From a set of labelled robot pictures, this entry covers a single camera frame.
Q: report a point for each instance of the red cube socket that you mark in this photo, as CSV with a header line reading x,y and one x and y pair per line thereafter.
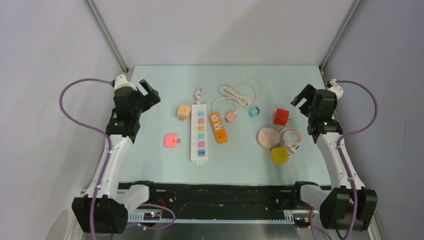
x,y
281,117

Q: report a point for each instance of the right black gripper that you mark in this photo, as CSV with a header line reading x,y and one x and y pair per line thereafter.
x,y
307,93

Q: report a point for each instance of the white multicolour power strip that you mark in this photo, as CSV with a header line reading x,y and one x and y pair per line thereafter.
x,y
199,133

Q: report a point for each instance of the yellow cube socket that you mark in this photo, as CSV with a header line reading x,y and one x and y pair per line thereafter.
x,y
279,155

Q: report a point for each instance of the teal small charger plug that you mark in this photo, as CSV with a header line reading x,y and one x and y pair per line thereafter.
x,y
254,112

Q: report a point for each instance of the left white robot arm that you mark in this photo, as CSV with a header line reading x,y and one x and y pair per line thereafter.
x,y
101,209

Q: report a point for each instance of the pink flat plug adapter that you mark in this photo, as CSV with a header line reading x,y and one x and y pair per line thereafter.
x,y
171,140

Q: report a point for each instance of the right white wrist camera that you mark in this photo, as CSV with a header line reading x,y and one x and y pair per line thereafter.
x,y
334,87

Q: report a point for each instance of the pink round power strip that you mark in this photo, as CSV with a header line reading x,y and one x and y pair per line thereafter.
x,y
268,138

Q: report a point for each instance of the beige dragon cube adapter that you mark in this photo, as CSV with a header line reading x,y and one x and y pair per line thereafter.
x,y
184,112

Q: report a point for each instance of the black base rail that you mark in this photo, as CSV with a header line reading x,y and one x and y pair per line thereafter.
x,y
219,204

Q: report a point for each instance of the salmon pink charger plug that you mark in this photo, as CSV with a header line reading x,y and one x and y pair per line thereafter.
x,y
230,116

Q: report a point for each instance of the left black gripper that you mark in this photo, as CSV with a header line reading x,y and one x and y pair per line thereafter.
x,y
151,99

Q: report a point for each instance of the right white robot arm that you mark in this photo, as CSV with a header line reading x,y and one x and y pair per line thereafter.
x,y
349,205

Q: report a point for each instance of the orange power strip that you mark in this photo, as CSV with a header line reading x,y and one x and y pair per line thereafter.
x,y
218,128

